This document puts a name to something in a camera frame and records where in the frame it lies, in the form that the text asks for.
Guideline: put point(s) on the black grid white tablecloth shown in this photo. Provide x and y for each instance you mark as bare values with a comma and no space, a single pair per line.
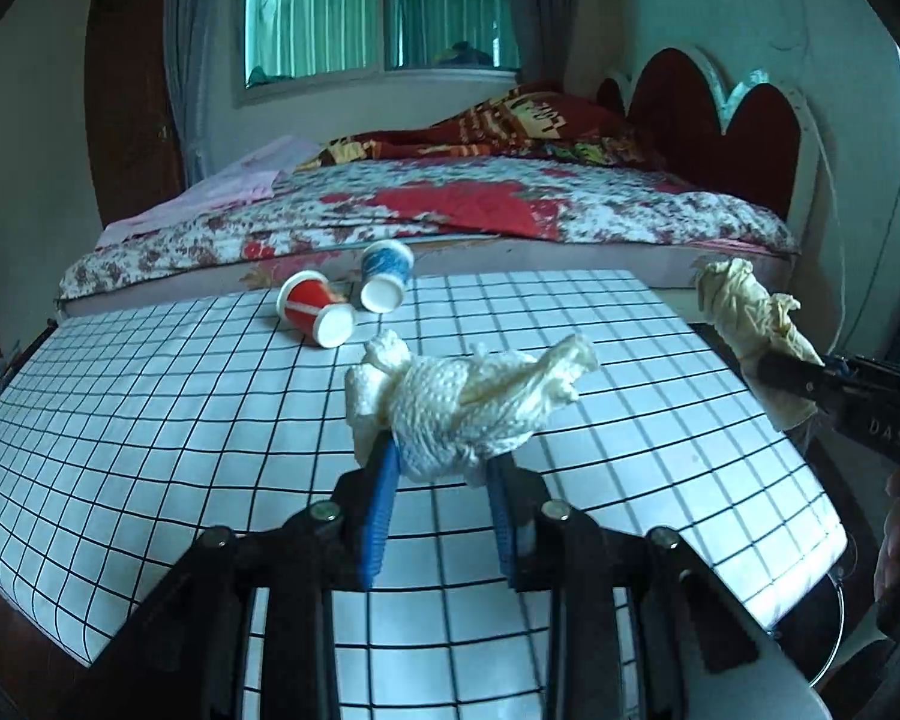
157,427

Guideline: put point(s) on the bed mattress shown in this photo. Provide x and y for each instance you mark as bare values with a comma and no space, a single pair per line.
195,289

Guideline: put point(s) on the brown wooden door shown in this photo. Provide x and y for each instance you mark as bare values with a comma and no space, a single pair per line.
127,105

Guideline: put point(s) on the pink cloth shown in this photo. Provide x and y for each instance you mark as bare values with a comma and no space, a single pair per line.
225,187

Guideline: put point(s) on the red paper cup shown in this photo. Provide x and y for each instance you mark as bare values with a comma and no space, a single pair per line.
307,300

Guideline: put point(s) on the blue patterned paper cup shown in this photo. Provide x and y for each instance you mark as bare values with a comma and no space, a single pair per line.
386,262

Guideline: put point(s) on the white paper towel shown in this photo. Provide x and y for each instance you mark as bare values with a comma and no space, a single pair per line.
450,397

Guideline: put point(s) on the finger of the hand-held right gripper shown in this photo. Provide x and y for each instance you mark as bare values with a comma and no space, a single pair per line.
791,375

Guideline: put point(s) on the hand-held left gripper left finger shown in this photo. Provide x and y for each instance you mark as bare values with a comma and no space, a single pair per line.
379,510

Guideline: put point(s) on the red patterned blanket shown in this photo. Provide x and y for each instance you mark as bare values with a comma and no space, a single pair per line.
510,120

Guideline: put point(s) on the red scalloped headboard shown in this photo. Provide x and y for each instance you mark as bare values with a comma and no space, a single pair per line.
682,112

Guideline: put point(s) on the grey curtain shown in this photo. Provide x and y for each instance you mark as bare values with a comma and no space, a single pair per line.
532,7
195,52

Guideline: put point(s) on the window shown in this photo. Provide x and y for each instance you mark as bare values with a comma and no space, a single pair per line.
307,15

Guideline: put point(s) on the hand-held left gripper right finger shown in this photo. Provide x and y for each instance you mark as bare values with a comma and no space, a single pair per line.
502,517

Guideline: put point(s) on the floral bed quilt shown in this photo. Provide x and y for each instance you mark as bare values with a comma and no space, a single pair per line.
607,217

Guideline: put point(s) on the cream glove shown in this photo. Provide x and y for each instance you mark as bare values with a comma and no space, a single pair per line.
742,315

